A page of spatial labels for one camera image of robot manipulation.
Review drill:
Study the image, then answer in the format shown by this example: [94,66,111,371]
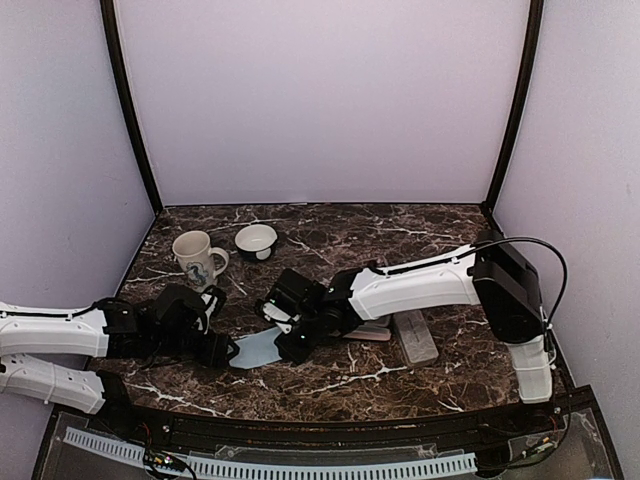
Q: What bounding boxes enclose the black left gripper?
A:
[152,328,239,369]

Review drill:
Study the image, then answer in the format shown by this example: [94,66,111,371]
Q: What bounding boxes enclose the pink glasses case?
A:
[343,324,392,342]

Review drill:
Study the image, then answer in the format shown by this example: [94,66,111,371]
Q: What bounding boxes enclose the grey case teal lining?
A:
[393,310,439,368]

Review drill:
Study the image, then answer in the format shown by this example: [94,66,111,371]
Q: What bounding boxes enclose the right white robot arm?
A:
[255,230,559,434]

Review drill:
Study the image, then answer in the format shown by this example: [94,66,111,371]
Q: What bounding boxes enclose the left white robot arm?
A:
[1,284,239,436]

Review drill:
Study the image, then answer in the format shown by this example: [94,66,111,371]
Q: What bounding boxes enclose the clear purple lens sunglasses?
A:
[366,256,389,270]

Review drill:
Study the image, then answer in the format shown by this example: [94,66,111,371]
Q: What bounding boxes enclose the beige ceramic mug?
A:
[172,230,230,292]

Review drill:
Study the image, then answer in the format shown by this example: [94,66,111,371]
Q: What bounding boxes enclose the white bowl dark exterior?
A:
[234,224,278,262]

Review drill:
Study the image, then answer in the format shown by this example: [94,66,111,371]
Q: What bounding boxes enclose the small circuit board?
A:
[143,449,185,471]

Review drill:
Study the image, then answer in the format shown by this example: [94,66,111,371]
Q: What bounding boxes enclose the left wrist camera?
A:
[196,285,227,334]

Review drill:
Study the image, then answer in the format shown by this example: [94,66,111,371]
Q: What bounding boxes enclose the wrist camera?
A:
[255,299,301,334]
[196,285,227,334]

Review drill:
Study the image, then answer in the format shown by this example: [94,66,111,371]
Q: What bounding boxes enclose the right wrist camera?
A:
[255,299,301,334]

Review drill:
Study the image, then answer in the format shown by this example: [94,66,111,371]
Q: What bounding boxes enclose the black front table rail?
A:
[107,405,535,450]

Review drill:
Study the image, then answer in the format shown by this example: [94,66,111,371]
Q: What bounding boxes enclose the white slotted cable duct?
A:
[63,427,477,479]

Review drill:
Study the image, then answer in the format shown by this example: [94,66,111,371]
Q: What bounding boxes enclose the black frame left post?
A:
[99,0,164,216]

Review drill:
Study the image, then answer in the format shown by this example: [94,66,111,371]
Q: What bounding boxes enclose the black frame post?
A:
[481,0,544,218]
[99,0,164,216]

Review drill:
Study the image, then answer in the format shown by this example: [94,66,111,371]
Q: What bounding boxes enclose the black frame right post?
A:
[481,0,544,218]

